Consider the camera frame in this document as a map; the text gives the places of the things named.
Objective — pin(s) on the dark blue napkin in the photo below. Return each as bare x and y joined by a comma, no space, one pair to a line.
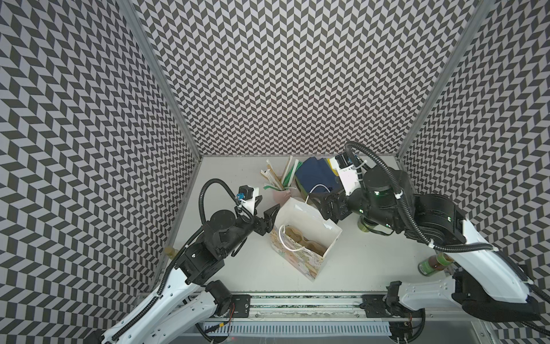
315,171

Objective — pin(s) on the pulp cup carrier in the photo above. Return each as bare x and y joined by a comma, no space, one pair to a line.
297,236

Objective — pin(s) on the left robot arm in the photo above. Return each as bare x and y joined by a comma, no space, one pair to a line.
186,295

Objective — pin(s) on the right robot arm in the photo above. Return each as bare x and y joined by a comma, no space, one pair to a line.
489,285

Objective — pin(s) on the yellow napkin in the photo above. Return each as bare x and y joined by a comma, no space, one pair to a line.
334,165

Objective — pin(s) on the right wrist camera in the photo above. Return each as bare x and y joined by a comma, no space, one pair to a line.
347,173

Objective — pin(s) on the green wrapped straw, lying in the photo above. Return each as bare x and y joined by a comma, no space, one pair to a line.
274,188

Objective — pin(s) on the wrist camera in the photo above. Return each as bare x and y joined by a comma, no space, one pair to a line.
247,197
347,173

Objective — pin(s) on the metal base rail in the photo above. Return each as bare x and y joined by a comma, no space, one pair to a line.
316,315

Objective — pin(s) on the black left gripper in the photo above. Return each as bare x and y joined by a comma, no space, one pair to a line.
261,226

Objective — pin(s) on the cartoon animal paper bag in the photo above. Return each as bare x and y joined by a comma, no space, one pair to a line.
305,217

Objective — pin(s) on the yellow-green drink bottle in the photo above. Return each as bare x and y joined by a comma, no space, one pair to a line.
171,252

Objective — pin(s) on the brown tea bottle yellow cap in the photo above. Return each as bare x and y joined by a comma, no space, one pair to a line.
434,264

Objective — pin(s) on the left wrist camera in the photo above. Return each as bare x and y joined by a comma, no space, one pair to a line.
247,197

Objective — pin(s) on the pink metal bucket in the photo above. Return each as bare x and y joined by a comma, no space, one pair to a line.
281,197

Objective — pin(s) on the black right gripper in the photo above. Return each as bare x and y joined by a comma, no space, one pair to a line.
339,196

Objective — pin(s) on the green paper cup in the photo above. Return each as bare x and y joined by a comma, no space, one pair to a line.
365,225

